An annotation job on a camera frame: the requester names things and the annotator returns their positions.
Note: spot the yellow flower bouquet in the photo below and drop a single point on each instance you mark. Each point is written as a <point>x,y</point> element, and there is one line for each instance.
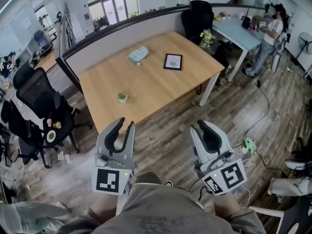
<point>206,36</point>

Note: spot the grey partition with black rim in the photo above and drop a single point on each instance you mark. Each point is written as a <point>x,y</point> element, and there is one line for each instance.
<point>117,41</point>

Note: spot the pile of toy fruit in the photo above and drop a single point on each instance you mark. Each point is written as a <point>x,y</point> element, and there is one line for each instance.
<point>222,16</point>

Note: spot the person's grey shirt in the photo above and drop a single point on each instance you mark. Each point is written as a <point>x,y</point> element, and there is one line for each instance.
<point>158,213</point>

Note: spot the small potted green plant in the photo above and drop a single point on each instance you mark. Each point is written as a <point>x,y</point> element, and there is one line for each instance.
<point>122,97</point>

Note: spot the white table leg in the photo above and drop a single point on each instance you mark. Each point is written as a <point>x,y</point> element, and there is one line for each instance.
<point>209,90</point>

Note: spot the white plate with greens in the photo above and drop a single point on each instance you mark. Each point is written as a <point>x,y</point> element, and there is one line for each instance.
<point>51,136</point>

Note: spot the person's left forearm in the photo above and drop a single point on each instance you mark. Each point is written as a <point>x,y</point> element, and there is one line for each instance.
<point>104,205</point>

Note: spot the black mesh office chair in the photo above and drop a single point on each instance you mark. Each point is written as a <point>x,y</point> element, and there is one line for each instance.
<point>22,133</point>
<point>41,94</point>

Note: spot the crumpled white paper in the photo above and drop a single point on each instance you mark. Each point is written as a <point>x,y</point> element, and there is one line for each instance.
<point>64,157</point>

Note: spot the person's right forearm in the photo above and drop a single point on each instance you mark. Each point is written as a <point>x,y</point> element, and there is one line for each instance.
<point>226,203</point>

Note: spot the small pink toy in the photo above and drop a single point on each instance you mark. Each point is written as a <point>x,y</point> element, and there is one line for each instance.
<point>49,122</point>

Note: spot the tall bookshelf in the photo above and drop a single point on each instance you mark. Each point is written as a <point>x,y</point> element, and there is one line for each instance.
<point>68,25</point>

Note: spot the light blue table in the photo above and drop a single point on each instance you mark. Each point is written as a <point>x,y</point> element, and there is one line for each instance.
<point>234,32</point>

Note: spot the glass entrance door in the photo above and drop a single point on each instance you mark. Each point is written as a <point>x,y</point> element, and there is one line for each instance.
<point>113,7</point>

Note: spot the green power strip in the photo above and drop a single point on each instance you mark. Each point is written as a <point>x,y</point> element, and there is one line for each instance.
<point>250,145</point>

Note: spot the person's shoe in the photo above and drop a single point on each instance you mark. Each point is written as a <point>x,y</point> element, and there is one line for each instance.
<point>168,183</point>

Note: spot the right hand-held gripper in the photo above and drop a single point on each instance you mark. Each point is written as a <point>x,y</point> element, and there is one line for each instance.
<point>226,173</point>

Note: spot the black picture frame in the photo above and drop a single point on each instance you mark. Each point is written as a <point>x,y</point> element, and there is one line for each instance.
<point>173,62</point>

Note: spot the white chair frame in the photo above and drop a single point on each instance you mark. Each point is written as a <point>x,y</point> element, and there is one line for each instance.
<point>270,211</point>

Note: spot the black standing fan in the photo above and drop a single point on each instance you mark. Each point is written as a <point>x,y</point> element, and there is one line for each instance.
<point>304,41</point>

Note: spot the light grey cloth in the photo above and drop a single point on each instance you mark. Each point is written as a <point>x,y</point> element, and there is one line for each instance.
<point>26,216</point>

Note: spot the black high-back office chair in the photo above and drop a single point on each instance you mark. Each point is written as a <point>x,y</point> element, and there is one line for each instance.
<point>197,18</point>

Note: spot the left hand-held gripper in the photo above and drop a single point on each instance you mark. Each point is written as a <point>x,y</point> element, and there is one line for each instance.
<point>108,181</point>

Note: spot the small yellow toy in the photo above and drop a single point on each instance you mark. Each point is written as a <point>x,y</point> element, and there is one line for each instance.
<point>57,124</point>

